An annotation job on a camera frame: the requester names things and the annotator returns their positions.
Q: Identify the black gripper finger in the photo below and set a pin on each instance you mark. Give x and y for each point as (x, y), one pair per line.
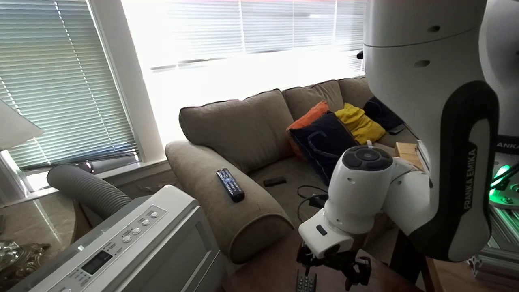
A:
(306, 267)
(359, 274)

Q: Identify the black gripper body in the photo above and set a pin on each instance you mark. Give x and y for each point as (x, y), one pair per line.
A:
(335, 259)

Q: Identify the matte black remote silver pad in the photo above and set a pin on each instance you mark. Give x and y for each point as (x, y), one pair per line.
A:
(306, 283)

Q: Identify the glossy black remote blue buttons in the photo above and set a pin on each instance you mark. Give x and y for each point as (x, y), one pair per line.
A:
(231, 186)

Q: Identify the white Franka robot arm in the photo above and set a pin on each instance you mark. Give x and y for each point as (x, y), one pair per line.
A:
(427, 98)

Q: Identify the small slim black remote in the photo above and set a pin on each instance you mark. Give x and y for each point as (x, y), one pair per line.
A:
(275, 183)

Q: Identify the beige fabric sofa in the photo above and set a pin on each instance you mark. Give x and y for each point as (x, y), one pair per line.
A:
(244, 131)

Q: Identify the navy pillow blue trim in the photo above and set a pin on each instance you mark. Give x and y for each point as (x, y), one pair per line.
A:
(325, 144)

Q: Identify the yellow cloth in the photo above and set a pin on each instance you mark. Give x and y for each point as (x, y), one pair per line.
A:
(359, 124)

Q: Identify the orange pillow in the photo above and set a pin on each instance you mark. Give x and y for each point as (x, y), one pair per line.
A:
(309, 116)

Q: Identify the dark navy cloth bundle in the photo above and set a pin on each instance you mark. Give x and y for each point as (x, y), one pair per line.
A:
(379, 115)

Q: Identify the white portable air conditioner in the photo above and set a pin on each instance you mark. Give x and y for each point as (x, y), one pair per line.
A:
(140, 244)

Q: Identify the white window blinds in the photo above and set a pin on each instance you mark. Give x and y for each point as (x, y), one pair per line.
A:
(59, 82)

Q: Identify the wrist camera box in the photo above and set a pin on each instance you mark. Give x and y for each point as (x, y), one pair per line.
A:
(325, 233)

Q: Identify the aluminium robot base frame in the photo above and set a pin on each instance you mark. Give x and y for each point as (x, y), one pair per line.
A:
(503, 217)

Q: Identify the black external camera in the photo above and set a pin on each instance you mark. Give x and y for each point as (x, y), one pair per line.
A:
(359, 55)

